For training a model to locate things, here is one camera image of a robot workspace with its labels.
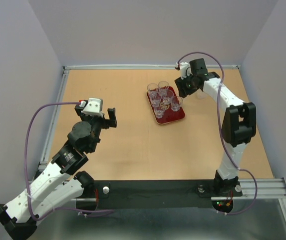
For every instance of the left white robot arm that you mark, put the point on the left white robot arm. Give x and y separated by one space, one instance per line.
62 179

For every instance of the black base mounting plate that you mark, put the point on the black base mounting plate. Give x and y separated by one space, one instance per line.
152 194

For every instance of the red lacquer tray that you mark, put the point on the red lacquer tray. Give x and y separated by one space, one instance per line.
169 115

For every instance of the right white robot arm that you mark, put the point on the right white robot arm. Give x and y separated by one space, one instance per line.
236 118

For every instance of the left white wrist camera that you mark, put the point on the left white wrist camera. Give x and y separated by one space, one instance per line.
93 107

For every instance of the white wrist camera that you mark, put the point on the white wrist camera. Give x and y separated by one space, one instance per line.
93 107
184 69

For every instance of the clear faceted glass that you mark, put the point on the clear faceted glass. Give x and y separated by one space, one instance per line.
152 90

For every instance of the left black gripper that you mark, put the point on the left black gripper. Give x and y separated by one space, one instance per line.
107 123

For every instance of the left aluminium side rail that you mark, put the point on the left aluminium side rail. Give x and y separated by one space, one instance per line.
50 133

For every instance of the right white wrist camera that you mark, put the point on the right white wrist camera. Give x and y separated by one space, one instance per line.
184 69

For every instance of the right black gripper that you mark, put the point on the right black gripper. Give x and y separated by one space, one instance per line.
180 84

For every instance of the aluminium table edge rail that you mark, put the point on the aluminium table edge rail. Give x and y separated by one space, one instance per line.
121 67

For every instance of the right aluminium front rail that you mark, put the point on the right aluminium front rail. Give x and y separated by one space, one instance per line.
267 216

